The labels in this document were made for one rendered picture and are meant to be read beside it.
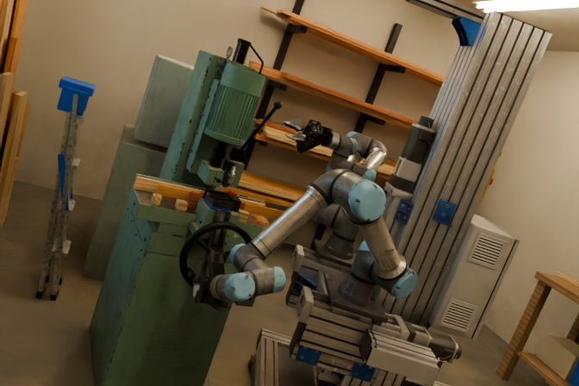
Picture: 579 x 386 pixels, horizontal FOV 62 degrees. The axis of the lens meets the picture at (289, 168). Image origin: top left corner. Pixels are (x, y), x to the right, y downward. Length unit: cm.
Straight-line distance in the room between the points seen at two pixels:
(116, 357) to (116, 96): 265
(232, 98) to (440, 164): 88
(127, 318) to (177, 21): 284
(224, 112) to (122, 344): 103
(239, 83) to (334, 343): 108
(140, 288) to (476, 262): 136
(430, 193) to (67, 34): 325
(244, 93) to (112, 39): 251
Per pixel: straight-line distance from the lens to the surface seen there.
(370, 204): 149
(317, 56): 463
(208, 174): 205
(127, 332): 216
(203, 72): 221
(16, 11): 364
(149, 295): 208
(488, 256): 215
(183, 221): 197
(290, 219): 155
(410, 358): 193
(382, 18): 488
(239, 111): 198
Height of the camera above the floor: 150
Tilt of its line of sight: 9 degrees down
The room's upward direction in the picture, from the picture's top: 20 degrees clockwise
